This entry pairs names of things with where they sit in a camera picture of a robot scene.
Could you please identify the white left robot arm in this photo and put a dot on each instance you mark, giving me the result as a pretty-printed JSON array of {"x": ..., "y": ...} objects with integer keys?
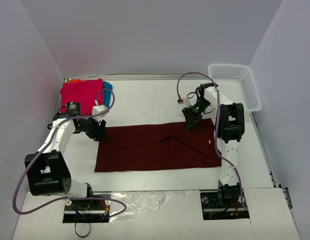
[{"x": 48, "y": 173}]

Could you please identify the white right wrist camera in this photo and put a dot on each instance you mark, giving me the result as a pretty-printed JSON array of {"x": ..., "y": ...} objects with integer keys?
[{"x": 184, "y": 101}]

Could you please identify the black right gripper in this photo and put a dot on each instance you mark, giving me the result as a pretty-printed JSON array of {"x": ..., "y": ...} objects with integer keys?
[{"x": 193, "y": 115}]

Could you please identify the pink folded t shirt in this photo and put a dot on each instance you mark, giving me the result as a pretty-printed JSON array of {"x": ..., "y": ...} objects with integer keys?
[{"x": 84, "y": 92}]

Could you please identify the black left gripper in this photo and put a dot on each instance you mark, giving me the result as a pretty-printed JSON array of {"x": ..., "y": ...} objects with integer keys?
[{"x": 98, "y": 130}]

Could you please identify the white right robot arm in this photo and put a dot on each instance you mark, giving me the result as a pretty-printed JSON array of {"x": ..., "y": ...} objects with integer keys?
[{"x": 229, "y": 129}]

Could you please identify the white plastic laundry basket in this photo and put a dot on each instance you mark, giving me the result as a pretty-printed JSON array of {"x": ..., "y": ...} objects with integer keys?
[{"x": 237, "y": 82}]

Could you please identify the orange folded t shirt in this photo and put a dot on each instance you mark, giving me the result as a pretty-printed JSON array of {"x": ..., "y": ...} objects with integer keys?
[{"x": 75, "y": 81}]

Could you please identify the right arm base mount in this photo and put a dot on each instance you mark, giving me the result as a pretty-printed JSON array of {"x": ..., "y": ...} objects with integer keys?
[{"x": 213, "y": 209}]

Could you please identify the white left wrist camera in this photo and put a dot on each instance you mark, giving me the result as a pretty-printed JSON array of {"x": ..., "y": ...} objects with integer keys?
[{"x": 99, "y": 110}]

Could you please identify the dark red t shirt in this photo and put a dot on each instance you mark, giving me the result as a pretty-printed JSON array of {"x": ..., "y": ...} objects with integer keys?
[{"x": 157, "y": 147}]

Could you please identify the blue folded t shirt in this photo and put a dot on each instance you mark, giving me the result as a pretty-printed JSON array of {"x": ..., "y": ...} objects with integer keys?
[{"x": 107, "y": 94}]

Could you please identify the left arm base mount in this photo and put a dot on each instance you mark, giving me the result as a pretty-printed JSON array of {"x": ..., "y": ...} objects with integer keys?
[{"x": 87, "y": 211}]

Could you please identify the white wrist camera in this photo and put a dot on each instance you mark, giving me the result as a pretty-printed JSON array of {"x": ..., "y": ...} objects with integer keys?
[
  {"x": 184, "y": 101},
  {"x": 99, "y": 110}
]

